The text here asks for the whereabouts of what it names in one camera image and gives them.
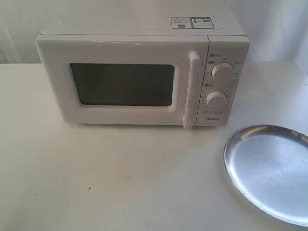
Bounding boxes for white microwave oven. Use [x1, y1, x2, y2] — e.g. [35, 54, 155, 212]
[40, 14, 249, 127]

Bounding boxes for lower white control knob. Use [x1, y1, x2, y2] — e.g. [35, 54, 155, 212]
[206, 91, 227, 106]

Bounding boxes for white control knob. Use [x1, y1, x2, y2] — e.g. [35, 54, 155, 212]
[206, 91, 227, 106]
[211, 62, 235, 82]

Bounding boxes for upper white control knob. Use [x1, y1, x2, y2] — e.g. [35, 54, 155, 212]
[211, 62, 235, 82]

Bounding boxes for round silver metal tray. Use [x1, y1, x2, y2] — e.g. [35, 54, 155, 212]
[224, 125, 308, 227]

